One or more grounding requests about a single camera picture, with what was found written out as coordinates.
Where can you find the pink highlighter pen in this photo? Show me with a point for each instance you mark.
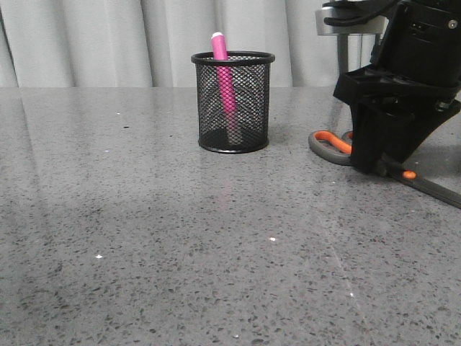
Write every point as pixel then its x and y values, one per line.
pixel 227 93

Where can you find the grey curtain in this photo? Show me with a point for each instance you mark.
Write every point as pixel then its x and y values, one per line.
pixel 150 43

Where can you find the black mesh pen bin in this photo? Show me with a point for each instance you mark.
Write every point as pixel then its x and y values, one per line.
pixel 251 80

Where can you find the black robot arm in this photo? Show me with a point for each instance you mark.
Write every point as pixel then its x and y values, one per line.
pixel 422 43

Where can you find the grey orange scissors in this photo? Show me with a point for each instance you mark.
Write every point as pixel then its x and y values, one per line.
pixel 338 150

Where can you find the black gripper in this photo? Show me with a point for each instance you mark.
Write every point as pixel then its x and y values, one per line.
pixel 392 116

